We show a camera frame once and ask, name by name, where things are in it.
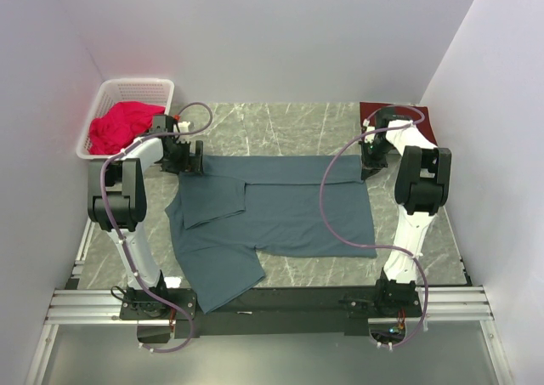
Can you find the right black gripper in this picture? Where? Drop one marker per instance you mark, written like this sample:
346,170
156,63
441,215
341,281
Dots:
371,167

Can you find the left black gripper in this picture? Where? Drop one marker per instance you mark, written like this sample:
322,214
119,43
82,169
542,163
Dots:
184,164

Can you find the blue-grey t-shirt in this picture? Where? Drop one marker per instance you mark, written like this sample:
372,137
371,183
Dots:
293,206

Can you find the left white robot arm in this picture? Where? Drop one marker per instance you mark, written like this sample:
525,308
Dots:
117,199

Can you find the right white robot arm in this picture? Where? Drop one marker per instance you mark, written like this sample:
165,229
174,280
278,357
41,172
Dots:
421,187

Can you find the folded dark red t-shirt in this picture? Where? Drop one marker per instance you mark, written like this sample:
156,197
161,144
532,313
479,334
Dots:
367,108

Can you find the white plastic laundry basket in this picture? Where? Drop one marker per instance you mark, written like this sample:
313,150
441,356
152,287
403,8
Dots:
151,91

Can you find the crumpled pink-red t-shirt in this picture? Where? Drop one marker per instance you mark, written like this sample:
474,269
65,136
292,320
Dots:
118,128

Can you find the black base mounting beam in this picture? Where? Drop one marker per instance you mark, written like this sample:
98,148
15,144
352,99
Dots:
262,311

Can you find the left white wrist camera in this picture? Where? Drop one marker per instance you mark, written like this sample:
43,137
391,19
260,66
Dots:
182,126

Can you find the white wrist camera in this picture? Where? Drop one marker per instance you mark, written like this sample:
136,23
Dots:
182,126
367,126

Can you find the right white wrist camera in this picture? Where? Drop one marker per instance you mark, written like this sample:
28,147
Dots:
367,126

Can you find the aluminium rail frame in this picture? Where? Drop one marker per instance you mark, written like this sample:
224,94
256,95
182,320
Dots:
84,341

